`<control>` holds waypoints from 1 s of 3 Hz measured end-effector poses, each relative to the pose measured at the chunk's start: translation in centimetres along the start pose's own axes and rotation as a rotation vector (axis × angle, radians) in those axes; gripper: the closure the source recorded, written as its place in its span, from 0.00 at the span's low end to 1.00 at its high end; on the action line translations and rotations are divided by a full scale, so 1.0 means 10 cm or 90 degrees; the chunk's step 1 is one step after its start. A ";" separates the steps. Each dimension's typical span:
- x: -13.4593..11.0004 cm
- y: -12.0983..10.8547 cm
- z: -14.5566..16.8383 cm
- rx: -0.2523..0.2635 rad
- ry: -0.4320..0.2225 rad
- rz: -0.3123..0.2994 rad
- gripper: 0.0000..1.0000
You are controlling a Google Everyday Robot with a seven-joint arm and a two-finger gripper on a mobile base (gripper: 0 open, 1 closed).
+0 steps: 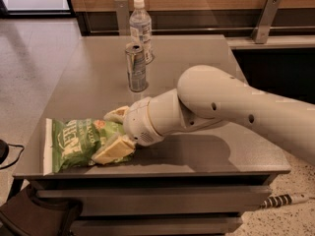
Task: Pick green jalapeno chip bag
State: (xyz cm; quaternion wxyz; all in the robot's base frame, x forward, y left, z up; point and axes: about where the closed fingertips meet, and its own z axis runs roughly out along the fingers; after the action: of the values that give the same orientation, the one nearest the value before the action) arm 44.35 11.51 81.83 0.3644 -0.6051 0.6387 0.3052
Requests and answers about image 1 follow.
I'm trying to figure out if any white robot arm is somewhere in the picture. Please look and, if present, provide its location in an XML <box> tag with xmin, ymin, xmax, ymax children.
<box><xmin>104</xmin><ymin>65</ymin><xmax>315</xmax><ymax>165</ymax></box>

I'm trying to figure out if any right metal wall bracket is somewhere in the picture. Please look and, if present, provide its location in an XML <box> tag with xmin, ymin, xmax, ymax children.
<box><xmin>251</xmin><ymin>0</ymin><xmax>282</xmax><ymax>44</ymax></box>

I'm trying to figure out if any clear plastic water bottle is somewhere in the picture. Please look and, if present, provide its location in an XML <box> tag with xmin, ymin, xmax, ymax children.
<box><xmin>129</xmin><ymin>0</ymin><xmax>154</xmax><ymax>64</ymax></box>

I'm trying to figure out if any grey table with drawers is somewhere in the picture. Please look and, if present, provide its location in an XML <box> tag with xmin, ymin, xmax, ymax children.
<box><xmin>13</xmin><ymin>35</ymin><xmax>290</xmax><ymax>236</ymax></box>

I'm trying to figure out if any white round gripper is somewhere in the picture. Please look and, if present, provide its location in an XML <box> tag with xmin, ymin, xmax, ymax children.
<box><xmin>92</xmin><ymin>97</ymin><xmax>163</xmax><ymax>165</ymax></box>

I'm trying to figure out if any left metal wall bracket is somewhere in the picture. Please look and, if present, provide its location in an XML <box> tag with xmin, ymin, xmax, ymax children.
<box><xmin>114</xmin><ymin>0</ymin><xmax>130</xmax><ymax>35</ymax></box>

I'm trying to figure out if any dark brown chair seat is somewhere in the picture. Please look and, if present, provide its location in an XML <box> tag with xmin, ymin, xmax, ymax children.
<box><xmin>0</xmin><ymin>185</ymin><xmax>83</xmax><ymax>236</ymax></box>

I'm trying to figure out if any black and white striped cable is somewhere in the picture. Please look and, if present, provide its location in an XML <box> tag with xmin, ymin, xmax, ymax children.
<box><xmin>260</xmin><ymin>192</ymin><xmax>310</xmax><ymax>210</ymax></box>

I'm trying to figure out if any black cable on floor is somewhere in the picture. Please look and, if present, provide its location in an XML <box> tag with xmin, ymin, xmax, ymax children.
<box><xmin>0</xmin><ymin>139</ymin><xmax>26</xmax><ymax>171</ymax></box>

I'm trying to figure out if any green jalapeno chip bag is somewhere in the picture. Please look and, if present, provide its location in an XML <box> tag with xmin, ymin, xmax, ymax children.
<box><xmin>43</xmin><ymin>118</ymin><xmax>134</xmax><ymax>175</ymax></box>

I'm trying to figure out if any metal wall bracket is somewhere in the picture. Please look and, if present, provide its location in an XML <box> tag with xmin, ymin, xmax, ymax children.
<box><xmin>251</xmin><ymin>0</ymin><xmax>282</xmax><ymax>44</ymax></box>
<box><xmin>114</xmin><ymin>0</ymin><xmax>130</xmax><ymax>35</ymax></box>

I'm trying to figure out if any grey metal drink can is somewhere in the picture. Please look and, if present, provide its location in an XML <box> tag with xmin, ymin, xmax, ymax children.
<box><xmin>125</xmin><ymin>43</ymin><xmax>147</xmax><ymax>92</ymax></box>

